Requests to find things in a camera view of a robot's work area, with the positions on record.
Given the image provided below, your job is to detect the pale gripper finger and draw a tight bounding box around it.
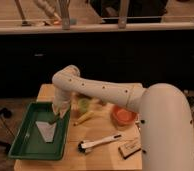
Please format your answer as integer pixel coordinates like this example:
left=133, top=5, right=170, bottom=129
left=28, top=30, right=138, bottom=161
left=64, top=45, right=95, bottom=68
left=59, top=105, right=70, bottom=118

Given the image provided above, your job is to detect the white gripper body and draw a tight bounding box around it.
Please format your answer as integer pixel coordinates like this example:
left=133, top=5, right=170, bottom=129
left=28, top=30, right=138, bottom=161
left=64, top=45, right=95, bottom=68
left=53, top=88, right=71, bottom=107

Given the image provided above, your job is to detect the green pepper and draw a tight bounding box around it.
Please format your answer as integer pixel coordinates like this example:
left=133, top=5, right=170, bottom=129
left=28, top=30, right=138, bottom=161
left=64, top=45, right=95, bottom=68
left=49, top=115, right=60, bottom=125

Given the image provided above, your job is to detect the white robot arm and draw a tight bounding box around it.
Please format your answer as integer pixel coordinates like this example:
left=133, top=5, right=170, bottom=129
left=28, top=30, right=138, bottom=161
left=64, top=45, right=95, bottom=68
left=52, top=65, right=194, bottom=171

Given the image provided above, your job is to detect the green plastic tray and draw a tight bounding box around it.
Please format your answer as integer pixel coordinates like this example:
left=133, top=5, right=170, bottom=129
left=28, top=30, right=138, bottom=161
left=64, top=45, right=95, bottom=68
left=8, top=102, right=70, bottom=160

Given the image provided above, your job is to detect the green plastic cup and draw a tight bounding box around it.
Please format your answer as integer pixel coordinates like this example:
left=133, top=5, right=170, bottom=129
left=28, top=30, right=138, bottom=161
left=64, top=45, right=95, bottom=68
left=78, top=98, right=89, bottom=114

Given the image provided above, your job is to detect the grey cloth piece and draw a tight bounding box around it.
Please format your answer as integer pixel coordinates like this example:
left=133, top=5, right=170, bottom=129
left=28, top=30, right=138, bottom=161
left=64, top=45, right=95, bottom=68
left=36, top=121, right=56, bottom=143

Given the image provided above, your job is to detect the orange bowl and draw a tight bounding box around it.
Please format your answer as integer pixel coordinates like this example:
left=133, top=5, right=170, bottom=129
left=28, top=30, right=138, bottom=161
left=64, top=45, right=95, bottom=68
left=110, top=106, right=137, bottom=127

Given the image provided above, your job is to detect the wooden block brush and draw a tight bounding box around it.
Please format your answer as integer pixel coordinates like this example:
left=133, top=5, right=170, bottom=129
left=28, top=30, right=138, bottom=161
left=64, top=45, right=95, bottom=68
left=118, top=139, right=141, bottom=159

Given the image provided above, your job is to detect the white handled brush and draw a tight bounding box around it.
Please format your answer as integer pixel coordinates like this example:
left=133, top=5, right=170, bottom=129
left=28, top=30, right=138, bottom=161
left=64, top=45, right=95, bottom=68
left=78, top=134, right=122, bottom=153

